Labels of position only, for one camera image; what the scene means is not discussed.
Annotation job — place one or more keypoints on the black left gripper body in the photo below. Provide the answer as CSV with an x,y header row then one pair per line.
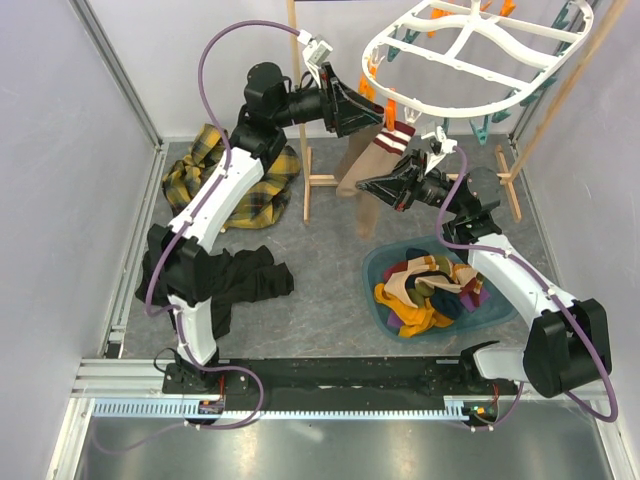
x,y
325,73

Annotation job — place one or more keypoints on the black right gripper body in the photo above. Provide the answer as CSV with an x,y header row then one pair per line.
x,y
432,188

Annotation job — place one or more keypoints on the beige maroon white-striped sock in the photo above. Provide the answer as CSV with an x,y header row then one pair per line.
x,y
371,152
367,206

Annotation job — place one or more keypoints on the navy blue sock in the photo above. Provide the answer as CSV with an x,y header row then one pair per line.
x,y
447,304
415,253

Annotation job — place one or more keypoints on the maroon beige striped sock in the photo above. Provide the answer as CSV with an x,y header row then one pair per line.
x,y
439,263
395,283
464,280

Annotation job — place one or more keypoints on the white oval clip hanger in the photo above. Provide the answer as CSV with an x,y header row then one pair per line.
x,y
543,48

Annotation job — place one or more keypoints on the maroon purple striped sock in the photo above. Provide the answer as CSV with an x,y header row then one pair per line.
x,y
472,301
394,321

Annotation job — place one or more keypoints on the mustard yellow sock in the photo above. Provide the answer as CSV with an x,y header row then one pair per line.
x,y
416,321
403,311

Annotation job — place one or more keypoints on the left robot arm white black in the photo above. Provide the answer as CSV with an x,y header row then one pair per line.
x,y
181,272

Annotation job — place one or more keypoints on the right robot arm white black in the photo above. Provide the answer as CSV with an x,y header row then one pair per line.
x,y
568,342

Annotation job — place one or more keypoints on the teal plastic tub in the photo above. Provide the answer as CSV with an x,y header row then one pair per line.
x,y
495,311

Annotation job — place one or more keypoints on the yellow plaid shirt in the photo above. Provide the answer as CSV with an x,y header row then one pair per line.
x,y
261,207

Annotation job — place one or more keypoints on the black garment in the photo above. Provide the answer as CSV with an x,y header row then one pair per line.
x,y
247,276

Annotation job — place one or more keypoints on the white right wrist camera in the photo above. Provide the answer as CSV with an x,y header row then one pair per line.
x,y
439,146

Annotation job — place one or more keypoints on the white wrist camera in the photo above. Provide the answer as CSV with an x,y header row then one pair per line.
x,y
439,146
315,52

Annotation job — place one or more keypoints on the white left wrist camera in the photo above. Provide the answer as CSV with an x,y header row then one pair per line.
x,y
315,52

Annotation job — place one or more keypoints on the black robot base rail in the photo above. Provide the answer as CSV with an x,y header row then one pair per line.
x,y
337,382

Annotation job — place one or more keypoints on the white slotted cable duct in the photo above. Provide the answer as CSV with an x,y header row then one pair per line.
x,y
194,409

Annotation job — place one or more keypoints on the aluminium corner post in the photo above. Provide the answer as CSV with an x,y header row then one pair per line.
x,y
114,65

